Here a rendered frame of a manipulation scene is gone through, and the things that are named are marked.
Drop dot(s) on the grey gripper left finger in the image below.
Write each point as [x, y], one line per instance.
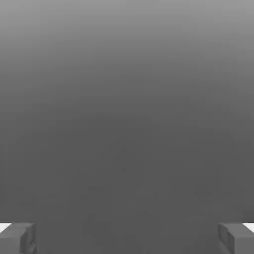
[13, 240]

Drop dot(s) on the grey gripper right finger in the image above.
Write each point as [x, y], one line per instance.
[239, 240]

